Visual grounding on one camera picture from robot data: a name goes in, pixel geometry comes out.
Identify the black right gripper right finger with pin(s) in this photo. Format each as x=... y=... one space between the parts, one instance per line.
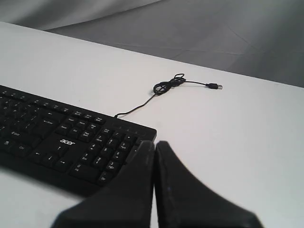
x=183 y=201

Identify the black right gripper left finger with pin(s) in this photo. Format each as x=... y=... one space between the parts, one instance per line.
x=125 y=202

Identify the black acer keyboard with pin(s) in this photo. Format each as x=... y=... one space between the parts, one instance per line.
x=69 y=147

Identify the grey backdrop cloth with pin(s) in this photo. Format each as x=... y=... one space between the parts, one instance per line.
x=257 y=38

